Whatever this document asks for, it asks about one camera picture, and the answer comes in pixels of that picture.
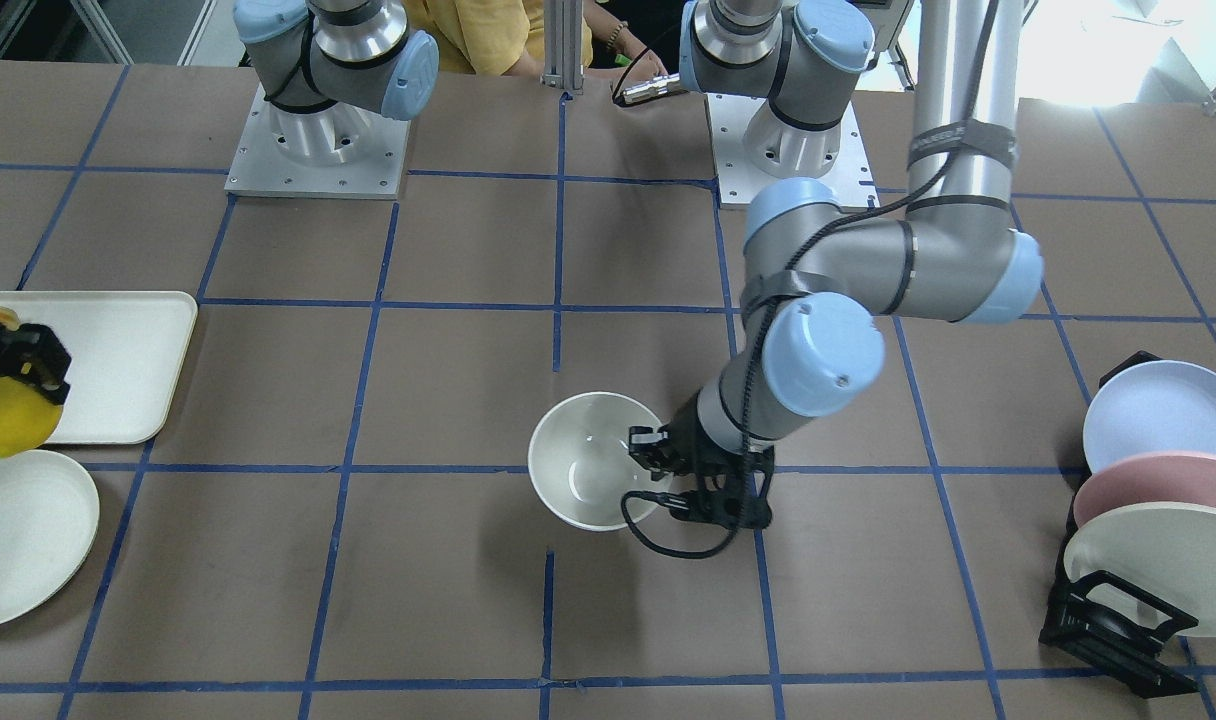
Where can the pink plate in rack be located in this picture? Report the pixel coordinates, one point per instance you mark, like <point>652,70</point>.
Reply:
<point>1165,476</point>

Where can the light blue plate in rack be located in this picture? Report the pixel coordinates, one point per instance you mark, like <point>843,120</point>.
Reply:
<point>1158,406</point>

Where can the aluminium frame post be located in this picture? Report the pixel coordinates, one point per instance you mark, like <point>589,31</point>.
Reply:
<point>562,58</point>

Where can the yellow lemon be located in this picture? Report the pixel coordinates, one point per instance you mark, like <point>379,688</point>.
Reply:
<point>27,419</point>

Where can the person in yellow shirt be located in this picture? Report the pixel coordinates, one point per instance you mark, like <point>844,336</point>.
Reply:
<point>507,38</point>

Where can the cream plate in rack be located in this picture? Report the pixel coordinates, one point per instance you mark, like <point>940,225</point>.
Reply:
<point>1166,548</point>

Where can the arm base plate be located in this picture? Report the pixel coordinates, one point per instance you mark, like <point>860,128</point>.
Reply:
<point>338,153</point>
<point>752,148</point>

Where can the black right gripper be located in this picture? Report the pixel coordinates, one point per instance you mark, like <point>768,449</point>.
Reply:
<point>18,362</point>

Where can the white ceramic bowl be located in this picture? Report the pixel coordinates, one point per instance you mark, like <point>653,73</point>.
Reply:
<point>578,459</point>

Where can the black plate rack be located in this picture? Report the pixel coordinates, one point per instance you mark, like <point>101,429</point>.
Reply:
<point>1091,631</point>

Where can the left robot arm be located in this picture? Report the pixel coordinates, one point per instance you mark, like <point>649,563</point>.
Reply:
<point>816,276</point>

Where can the cream rectangular tray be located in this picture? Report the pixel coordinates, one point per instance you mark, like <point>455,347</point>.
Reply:
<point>127,349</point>

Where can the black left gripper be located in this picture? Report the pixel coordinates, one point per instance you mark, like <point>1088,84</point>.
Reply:
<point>682,440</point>

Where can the cream round plate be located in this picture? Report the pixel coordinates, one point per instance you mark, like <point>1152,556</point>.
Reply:
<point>49,516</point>

